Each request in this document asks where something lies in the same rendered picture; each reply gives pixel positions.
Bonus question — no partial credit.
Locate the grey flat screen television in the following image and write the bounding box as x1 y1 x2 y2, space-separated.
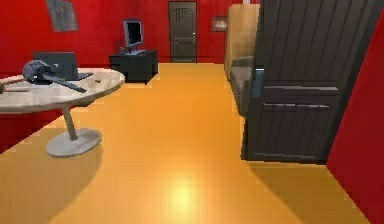
121 18 147 56

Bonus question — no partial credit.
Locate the tan wooden cupboard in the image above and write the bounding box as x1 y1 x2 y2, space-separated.
223 3 261 81

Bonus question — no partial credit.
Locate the black television stand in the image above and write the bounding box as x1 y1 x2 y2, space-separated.
108 49 160 85

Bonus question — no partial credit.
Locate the grey dish brush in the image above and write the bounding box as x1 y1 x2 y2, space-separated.
21 59 88 94

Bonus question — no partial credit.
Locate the small brown framed picture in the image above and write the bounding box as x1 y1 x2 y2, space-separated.
211 16 229 33

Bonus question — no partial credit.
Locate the grey framed wall picture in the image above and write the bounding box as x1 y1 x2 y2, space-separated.
45 0 80 33

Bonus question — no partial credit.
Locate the dark brown open room door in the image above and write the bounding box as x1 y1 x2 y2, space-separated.
240 0 384 165

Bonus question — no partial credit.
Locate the dark grey laptop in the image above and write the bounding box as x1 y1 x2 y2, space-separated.
32 51 94 82

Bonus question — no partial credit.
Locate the dark brown closed room door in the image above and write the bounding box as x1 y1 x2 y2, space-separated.
168 0 198 64

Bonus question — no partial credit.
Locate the round white pedestal table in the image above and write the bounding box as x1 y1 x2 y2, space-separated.
0 67 126 159

